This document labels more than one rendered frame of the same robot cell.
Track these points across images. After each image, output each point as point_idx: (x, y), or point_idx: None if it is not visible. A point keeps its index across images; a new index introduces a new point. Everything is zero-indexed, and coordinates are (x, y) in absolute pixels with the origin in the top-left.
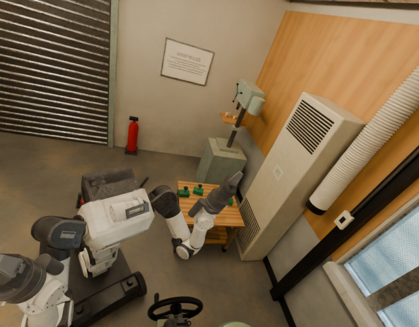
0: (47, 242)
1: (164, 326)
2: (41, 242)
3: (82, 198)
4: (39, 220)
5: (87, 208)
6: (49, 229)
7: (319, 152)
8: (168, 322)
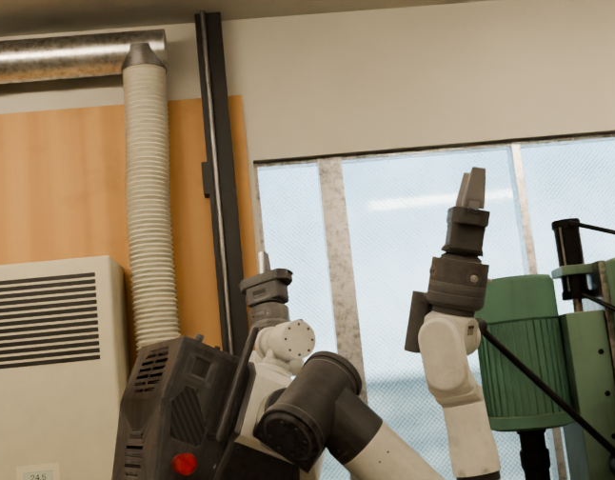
0: (356, 376)
1: (479, 322)
2: (345, 404)
3: (171, 459)
4: (286, 404)
5: (266, 371)
6: (334, 356)
7: (113, 341)
8: (475, 318)
